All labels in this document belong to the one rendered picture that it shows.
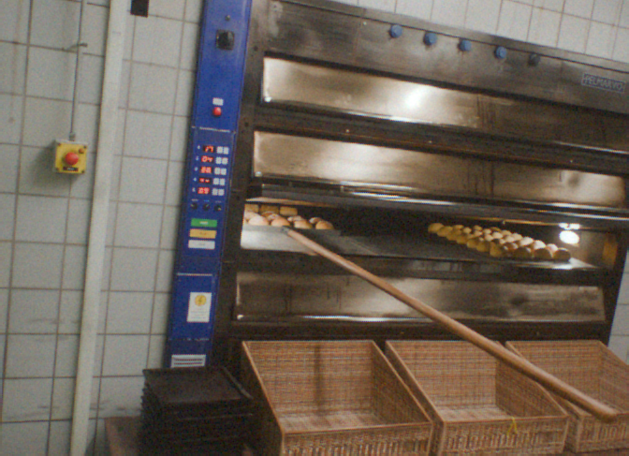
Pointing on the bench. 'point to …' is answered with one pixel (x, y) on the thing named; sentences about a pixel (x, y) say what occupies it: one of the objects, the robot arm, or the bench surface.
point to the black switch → (225, 38)
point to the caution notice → (199, 306)
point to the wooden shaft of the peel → (472, 337)
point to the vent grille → (187, 360)
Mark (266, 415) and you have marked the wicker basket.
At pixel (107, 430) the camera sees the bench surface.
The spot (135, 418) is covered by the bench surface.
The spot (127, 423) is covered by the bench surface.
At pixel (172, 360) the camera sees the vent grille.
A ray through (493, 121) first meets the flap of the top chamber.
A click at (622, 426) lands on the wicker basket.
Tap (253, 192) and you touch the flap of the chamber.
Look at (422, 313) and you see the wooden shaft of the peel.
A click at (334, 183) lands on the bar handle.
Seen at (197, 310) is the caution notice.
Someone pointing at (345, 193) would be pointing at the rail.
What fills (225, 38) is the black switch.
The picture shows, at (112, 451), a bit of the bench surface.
